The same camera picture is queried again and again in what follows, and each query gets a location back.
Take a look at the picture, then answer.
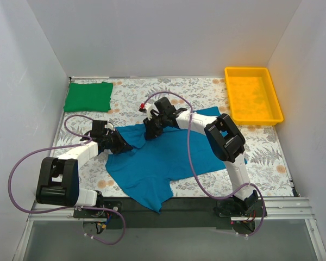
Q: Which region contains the blue t shirt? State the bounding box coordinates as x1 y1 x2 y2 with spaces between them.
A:
105 106 230 214

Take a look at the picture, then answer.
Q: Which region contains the yellow plastic bin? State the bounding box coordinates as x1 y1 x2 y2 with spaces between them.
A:
224 67 284 126

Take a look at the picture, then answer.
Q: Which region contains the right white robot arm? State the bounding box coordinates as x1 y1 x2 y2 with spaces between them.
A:
139 97 259 216

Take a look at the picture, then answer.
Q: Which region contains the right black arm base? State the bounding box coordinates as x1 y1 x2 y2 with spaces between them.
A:
214 194 267 218

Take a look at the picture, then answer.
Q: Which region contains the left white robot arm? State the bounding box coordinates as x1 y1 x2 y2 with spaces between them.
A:
36 120 133 218

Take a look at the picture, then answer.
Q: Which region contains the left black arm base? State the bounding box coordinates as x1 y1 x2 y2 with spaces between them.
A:
73 190 122 219

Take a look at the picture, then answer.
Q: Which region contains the folded green t shirt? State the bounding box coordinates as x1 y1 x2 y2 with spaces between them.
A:
64 82 114 113

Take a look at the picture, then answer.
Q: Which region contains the floral patterned table mat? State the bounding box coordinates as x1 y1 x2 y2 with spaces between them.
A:
54 78 295 197

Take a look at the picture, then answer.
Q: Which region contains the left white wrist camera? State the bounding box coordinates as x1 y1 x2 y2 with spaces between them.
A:
104 121 116 132

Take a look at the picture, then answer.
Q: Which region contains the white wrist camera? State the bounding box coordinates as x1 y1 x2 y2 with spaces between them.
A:
104 121 116 132
139 103 156 120

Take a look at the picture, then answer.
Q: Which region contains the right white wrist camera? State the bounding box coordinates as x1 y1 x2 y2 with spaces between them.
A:
139 103 156 120

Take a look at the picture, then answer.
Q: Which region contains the aluminium frame rail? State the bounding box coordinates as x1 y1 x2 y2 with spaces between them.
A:
14 197 326 260

